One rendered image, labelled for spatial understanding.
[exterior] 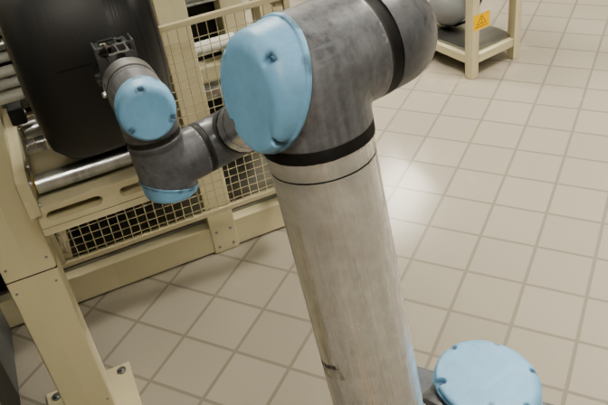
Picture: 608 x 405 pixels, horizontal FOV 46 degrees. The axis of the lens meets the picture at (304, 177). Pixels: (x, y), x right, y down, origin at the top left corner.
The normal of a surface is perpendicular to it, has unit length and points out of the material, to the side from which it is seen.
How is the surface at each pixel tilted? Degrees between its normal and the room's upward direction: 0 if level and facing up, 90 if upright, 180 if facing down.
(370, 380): 84
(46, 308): 90
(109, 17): 68
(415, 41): 79
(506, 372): 5
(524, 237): 0
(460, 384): 5
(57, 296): 90
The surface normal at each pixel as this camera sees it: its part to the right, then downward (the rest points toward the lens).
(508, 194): -0.12, -0.81
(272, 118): -0.81, 0.32
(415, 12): 0.69, -0.26
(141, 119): 0.36, 0.32
